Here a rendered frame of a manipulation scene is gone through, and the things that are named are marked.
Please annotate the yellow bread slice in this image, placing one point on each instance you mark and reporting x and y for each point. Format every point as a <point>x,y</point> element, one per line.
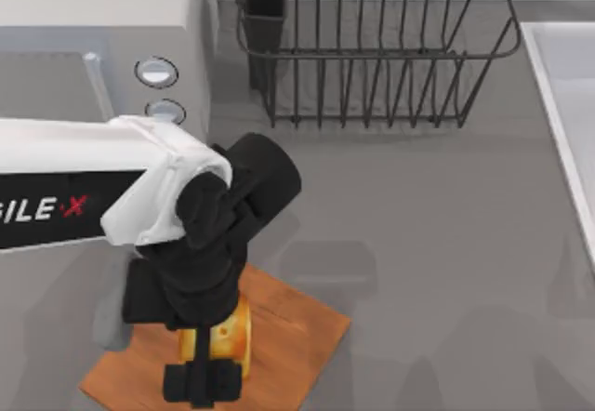
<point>230,341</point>

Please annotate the wooden cutting board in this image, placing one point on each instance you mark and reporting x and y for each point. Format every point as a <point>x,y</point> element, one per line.
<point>288,327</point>

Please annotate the small round microwave knob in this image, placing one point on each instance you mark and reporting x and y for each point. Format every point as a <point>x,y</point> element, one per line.
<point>165,110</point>

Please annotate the large round microwave knob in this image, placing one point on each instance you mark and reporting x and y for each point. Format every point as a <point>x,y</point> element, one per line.
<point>156,73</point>

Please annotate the grey microwave door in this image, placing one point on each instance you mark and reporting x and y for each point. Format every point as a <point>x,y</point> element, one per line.
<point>42,85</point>

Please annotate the pale microwave oven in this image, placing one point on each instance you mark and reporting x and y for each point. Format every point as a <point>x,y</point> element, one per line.
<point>93,6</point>

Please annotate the black utensil cup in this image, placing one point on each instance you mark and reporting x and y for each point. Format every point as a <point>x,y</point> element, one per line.
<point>265,11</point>

